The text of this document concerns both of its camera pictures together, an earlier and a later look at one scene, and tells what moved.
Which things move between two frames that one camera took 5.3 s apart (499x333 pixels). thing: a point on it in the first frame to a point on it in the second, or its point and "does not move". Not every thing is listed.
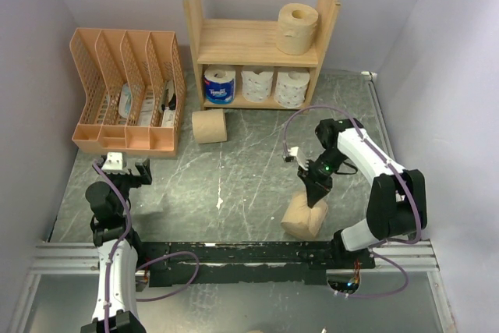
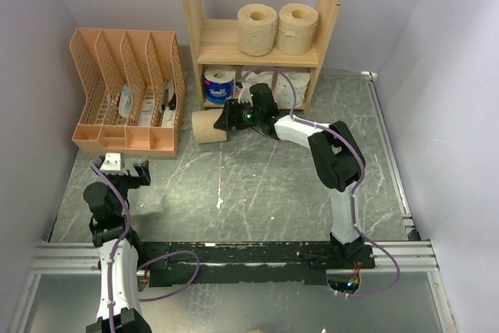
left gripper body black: [125, 181] does not move
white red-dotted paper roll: [256, 87] does not move
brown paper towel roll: [210, 125] does not move
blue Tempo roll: [219, 84] does not move
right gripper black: [316, 186] to [233, 108]
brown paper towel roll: [302, 221] to [256, 29]
